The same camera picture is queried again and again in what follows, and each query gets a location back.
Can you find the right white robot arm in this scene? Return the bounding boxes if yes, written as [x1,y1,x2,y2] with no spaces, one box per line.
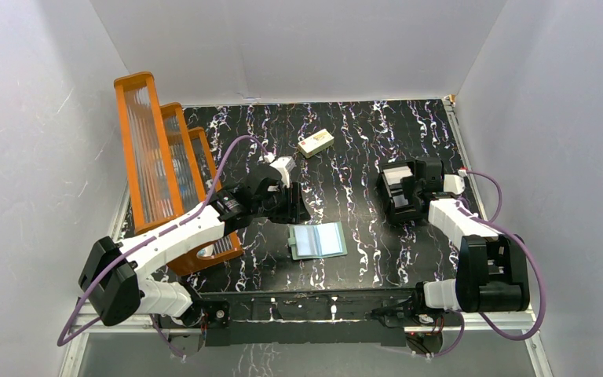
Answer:
[378,158,530,325]

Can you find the mint green card holder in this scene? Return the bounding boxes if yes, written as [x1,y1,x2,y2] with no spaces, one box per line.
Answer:
[287,222,348,261]

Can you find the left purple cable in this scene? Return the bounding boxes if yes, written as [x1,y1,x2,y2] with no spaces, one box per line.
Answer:
[57,135,274,360]

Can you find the silver credit card in tray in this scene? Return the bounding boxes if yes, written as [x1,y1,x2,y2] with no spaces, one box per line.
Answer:
[382,165,414,186]

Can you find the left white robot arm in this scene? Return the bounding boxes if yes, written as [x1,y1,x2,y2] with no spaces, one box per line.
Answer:
[78,156,310,327]

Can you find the orange acrylic file rack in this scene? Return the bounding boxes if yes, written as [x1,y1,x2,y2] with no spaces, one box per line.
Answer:
[113,71,244,276]

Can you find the black card tray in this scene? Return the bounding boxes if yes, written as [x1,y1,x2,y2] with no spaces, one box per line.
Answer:
[376,159,429,225]

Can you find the small cream cardboard box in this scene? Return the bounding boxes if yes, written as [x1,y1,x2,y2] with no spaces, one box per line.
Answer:
[298,129,334,159]

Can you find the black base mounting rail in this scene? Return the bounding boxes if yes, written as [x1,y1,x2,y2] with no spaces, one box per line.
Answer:
[154,287,461,354]

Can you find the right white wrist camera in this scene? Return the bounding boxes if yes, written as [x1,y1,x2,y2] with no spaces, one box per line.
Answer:
[443,174,466,196]

